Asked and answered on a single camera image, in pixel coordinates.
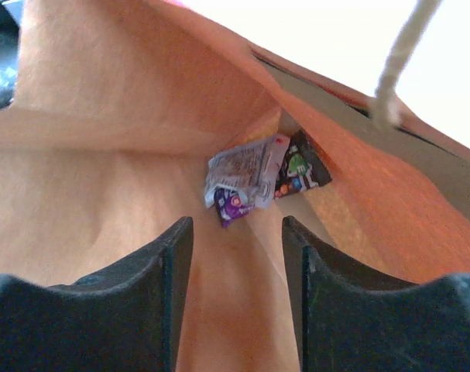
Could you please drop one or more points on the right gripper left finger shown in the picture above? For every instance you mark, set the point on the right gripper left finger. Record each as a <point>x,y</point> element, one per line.
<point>124,317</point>

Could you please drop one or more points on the red paper bag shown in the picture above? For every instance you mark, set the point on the red paper bag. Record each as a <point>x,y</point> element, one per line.
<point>118,107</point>

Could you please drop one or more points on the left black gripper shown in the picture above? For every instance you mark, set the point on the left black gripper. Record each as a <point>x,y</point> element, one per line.
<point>10,22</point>

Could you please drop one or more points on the purple small candy packet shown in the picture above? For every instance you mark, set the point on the purple small candy packet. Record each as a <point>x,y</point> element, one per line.
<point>231,205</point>

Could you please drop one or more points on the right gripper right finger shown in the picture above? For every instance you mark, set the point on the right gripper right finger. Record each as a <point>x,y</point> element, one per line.
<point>348,316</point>

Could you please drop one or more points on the silver wrapper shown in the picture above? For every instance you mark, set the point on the silver wrapper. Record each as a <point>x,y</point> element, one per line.
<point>250,169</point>

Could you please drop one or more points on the brown candy packet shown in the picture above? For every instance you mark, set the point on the brown candy packet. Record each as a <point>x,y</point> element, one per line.
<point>302,168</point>

